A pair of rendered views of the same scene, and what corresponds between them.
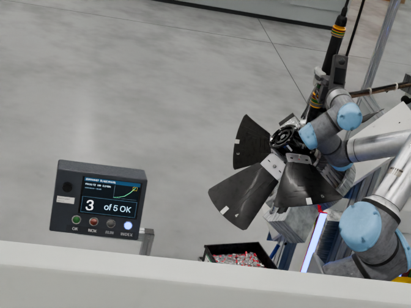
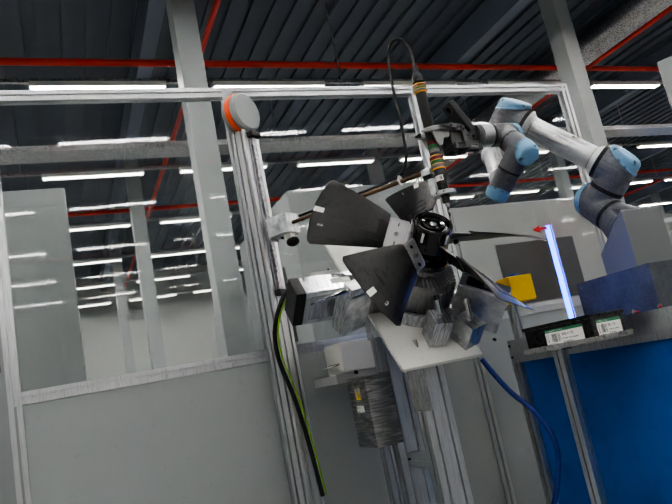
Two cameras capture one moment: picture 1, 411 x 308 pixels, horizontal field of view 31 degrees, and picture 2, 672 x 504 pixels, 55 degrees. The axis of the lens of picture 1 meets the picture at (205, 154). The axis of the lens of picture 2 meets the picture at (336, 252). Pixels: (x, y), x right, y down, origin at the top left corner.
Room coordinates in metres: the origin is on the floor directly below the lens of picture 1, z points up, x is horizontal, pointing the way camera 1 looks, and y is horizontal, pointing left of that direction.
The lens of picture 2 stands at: (3.07, 1.48, 0.84)
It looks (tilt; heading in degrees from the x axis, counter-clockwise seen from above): 11 degrees up; 260
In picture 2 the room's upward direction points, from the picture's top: 11 degrees counter-clockwise
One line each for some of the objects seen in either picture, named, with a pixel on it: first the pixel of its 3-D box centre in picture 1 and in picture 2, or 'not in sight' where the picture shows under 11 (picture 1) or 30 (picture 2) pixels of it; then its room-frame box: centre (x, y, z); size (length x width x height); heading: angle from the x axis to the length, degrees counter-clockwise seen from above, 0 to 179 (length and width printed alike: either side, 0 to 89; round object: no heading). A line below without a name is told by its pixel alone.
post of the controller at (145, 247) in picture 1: (144, 256); not in sight; (1.92, 0.11, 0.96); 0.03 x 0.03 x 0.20; 13
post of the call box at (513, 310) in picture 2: not in sight; (516, 321); (2.10, -0.69, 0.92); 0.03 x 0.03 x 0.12; 13
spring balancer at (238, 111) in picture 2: not in sight; (240, 114); (2.91, -0.81, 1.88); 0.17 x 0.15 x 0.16; 13
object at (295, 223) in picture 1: (295, 215); (479, 302); (2.34, -0.37, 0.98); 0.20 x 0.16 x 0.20; 103
